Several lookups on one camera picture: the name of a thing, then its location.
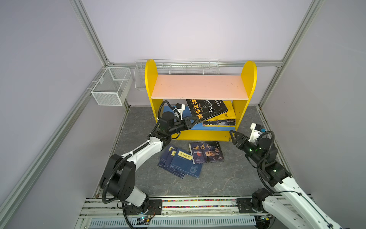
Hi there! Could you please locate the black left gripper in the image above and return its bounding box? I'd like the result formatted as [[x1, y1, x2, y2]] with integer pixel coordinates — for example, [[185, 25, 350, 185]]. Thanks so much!
[[168, 116, 199, 135]]

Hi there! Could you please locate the purple portrait cover book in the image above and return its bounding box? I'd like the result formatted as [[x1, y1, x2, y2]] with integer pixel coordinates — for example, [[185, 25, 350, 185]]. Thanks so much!
[[203, 119, 236, 127]]

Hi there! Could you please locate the black antler cover book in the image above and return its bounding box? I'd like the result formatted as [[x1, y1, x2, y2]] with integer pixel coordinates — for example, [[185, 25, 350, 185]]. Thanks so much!
[[186, 99, 228, 121]]

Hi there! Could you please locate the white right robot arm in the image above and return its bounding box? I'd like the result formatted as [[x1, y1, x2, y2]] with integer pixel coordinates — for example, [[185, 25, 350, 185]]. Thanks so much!
[[229, 130, 341, 229]]

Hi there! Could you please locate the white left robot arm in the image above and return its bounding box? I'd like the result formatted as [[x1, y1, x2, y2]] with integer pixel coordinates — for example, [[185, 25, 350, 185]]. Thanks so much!
[[99, 112, 198, 212]]

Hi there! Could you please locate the lower dark blue booklet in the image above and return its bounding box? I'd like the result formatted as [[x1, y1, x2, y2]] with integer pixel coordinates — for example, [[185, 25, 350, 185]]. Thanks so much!
[[158, 144, 185, 178]]

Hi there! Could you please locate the dark blue booklet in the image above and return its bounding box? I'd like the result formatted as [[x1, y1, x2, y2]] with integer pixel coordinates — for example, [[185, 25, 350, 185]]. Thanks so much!
[[158, 144, 185, 178], [170, 148, 203, 178]]

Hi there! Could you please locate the top dark blue booklet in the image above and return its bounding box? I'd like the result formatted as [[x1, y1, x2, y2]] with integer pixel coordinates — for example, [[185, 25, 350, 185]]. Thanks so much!
[[170, 148, 203, 178]]

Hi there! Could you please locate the yellow wooden bookshelf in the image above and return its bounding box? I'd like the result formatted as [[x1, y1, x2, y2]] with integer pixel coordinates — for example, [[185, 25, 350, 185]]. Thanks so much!
[[145, 59, 257, 129]]

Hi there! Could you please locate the green circuit board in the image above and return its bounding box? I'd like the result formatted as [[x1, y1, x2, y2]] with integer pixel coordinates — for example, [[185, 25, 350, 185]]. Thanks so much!
[[136, 217, 151, 226]]

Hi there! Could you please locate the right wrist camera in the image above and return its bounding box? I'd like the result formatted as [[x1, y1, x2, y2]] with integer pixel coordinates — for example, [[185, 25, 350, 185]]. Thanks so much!
[[249, 123, 266, 143]]

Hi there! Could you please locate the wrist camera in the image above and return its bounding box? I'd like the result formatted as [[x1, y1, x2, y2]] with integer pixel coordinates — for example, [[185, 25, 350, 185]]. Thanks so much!
[[249, 123, 266, 143], [175, 103, 185, 117]]

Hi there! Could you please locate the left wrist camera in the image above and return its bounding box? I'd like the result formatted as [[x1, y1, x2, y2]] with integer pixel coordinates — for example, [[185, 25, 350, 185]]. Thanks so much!
[[175, 103, 185, 117]]

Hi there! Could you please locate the white wire rack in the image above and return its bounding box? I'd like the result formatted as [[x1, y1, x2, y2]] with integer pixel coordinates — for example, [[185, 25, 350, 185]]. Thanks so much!
[[134, 59, 221, 90]]

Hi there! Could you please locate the white mesh wire basket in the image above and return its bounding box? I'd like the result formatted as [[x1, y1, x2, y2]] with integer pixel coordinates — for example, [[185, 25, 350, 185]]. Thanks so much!
[[91, 67, 132, 106]]

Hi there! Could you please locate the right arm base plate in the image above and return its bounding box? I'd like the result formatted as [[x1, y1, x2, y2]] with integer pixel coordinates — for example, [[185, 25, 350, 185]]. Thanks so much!
[[235, 198, 261, 213]]

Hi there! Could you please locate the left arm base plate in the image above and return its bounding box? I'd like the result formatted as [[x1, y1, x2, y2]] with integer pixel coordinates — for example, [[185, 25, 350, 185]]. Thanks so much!
[[125, 199, 163, 216]]

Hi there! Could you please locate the white slotted cable duct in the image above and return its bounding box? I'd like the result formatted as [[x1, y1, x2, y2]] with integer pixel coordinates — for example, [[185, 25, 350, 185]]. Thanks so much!
[[87, 216, 256, 229]]

